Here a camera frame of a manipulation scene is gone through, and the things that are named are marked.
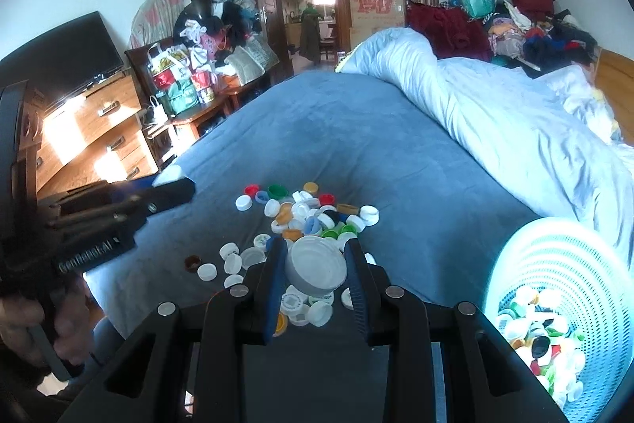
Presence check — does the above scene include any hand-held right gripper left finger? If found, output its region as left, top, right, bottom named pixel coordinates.
left=59, top=237, right=288, bottom=423

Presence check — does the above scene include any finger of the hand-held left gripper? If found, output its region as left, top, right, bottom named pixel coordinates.
left=111, top=175, right=174, bottom=193
left=50, top=178, right=196, bottom=230

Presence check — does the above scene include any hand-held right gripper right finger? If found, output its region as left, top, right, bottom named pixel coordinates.
left=344, top=239, right=565, bottom=423

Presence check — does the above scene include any large white jar lid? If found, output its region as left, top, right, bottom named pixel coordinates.
left=285, top=235, right=348, bottom=297

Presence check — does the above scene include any pile of plastic bottle caps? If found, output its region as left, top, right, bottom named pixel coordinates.
left=184, top=182, right=381, bottom=339

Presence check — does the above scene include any heap of mixed bottle caps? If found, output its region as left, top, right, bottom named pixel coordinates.
left=495, top=287, right=588, bottom=409

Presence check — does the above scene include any teal plastic basket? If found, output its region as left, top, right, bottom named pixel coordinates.
left=483, top=217, right=634, bottom=423

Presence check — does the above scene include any person's left hand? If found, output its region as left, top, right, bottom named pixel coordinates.
left=0, top=278, right=91, bottom=375

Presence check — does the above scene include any wooden dresser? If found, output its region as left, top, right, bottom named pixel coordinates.
left=30, top=71, right=159, bottom=196

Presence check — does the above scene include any person's leg in jeans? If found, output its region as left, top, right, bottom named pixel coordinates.
left=89, top=318, right=130, bottom=357

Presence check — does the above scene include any dark wooden side table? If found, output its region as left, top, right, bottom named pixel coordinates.
left=124, top=41, right=278, bottom=141

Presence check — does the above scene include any heap of bags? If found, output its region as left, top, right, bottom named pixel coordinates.
left=146, top=0, right=278, bottom=117

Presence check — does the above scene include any black television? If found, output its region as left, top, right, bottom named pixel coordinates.
left=0, top=11, right=124, bottom=107

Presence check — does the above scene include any pink patterned mattress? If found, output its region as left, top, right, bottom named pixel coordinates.
left=130, top=0, right=199, bottom=50

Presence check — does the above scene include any white duvet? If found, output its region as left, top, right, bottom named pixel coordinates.
left=342, top=27, right=634, bottom=265

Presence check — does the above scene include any cardboard box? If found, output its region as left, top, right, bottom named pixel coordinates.
left=347, top=0, right=407, bottom=50

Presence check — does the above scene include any pile of clothes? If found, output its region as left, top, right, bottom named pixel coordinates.
left=406, top=0, right=600, bottom=74

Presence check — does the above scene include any wooden headboard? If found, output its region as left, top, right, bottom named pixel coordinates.
left=594, top=49, right=634, bottom=131

